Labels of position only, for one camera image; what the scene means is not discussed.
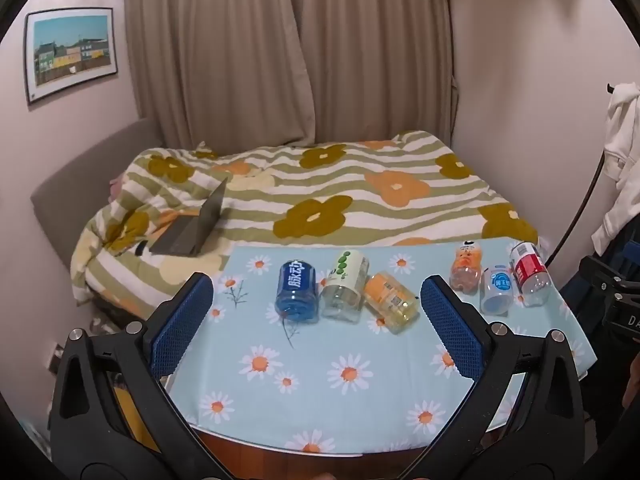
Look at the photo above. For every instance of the white hanging garment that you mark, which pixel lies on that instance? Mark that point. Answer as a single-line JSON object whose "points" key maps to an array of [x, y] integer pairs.
{"points": [[622, 160]]}

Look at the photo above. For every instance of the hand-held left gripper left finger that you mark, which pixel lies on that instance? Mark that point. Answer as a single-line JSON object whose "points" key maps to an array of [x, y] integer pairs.
{"points": [[181, 327]]}

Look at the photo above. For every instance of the orange label plastic cup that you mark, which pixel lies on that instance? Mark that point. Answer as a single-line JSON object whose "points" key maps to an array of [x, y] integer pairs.
{"points": [[391, 302]]}

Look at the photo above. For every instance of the beige curtain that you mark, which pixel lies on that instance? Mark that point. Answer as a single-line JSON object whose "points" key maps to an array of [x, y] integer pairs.
{"points": [[280, 55]]}

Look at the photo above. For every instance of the orange figure plastic cup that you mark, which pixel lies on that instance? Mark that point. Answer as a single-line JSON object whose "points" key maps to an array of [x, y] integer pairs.
{"points": [[465, 267]]}

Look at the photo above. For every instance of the green dotted label plastic cup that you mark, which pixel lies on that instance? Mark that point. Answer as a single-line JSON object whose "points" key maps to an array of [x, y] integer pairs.
{"points": [[344, 285]]}

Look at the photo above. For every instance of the framed wall picture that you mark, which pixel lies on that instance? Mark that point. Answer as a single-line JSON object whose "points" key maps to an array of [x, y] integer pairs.
{"points": [[70, 52]]}

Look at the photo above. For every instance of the wall socket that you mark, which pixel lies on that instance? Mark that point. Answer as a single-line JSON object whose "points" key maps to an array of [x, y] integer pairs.
{"points": [[56, 359]]}

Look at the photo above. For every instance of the striped floral blanket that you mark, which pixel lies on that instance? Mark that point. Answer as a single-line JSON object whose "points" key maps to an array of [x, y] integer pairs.
{"points": [[320, 190]]}

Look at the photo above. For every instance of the grey bed headboard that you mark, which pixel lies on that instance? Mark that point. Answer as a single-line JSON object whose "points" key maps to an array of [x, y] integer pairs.
{"points": [[75, 185]]}

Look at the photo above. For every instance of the red label plastic cup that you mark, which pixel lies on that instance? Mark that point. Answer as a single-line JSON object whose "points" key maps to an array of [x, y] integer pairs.
{"points": [[529, 272]]}

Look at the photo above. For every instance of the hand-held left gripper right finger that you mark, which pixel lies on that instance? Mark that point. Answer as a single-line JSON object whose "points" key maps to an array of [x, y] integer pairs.
{"points": [[452, 332]]}

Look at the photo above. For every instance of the white and blue label plastic cup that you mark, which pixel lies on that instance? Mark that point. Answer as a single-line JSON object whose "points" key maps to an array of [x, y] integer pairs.
{"points": [[497, 287]]}

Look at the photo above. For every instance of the pink pillow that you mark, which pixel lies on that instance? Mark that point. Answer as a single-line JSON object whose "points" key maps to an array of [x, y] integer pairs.
{"points": [[116, 185]]}

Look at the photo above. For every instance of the grey laptop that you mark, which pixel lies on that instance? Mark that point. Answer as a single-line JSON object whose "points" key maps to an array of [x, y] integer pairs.
{"points": [[192, 230]]}

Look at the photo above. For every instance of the light blue daisy tablecloth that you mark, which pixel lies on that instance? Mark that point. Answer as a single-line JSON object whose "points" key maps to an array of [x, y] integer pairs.
{"points": [[320, 375]]}

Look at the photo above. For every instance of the wooden table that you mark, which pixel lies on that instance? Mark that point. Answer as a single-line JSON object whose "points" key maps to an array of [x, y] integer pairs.
{"points": [[300, 465]]}

